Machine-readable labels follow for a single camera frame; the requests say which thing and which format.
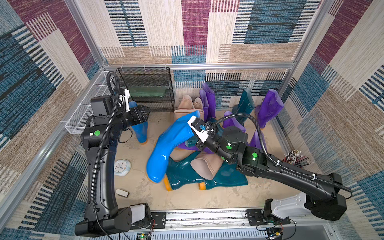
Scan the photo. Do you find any blue boot from pile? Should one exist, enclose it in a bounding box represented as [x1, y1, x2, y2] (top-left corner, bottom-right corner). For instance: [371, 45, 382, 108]
[146, 111, 200, 183]

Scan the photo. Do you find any teal boot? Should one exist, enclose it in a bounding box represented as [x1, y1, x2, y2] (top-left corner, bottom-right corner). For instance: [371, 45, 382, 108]
[164, 151, 206, 192]
[186, 116, 224, 149]
[198, 162, 248, 191]
[232, 89, 255, 115]

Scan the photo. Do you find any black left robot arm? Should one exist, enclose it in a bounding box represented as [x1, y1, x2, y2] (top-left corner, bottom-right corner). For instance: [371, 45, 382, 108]
[75, 71, 153, 238]

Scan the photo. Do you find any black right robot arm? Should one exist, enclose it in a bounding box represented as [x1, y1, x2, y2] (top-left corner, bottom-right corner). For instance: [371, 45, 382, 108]
[188, 114, 351, 221]

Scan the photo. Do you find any beige boot lying in pile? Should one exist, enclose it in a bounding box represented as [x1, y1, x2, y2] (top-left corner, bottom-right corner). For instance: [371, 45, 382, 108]
[191, 152, 223, 180]

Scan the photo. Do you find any purple boot lying in pile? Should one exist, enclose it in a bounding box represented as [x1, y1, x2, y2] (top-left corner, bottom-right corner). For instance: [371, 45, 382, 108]
[177, 143, 214, 154]

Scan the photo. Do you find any green pad on shelf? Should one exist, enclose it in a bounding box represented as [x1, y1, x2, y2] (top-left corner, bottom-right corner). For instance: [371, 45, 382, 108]
[129, 87, 168, 97]

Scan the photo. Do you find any beige boot standing front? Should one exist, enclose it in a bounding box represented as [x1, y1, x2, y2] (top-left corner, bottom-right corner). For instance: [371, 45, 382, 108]
[174, 109, 204, 121]

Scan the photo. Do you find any beige boot back right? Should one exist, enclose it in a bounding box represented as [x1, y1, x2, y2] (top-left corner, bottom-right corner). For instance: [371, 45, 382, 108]
[194, 98, 204, 110]

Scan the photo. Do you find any beige boot back left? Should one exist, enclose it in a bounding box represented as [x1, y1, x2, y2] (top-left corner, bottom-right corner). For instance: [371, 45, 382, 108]
[178, 95, 195, 110]

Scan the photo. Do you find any white round alarm clock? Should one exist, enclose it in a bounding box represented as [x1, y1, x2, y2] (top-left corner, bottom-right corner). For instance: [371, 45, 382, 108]
[114, 159, 132, 177]

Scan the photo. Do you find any teal boot standing back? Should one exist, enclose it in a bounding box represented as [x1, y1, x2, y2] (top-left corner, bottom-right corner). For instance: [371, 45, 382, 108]
[232, 89, 255, 115]

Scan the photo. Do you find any small grey eraser block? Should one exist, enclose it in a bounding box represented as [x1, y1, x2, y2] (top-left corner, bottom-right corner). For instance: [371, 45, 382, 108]
[116, 189, 130, 198]

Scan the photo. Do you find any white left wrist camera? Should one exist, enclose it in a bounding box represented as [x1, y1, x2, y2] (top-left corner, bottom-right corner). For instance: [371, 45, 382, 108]
[119, 88, 130, 112]

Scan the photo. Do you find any black wire shelf rack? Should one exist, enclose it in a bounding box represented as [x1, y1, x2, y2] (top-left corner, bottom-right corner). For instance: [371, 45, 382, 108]
[116, 67, 175, 113]

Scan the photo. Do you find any white wire mesh basket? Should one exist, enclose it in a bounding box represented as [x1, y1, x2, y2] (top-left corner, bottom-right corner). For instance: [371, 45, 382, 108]
[65, 71, 109, 135]

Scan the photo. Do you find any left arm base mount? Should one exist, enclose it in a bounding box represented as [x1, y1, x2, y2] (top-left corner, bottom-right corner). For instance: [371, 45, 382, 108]
[131, 211, 167, 230]

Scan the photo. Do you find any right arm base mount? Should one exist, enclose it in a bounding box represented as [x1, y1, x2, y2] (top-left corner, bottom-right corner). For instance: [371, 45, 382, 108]
[245, 199, 291, 226]

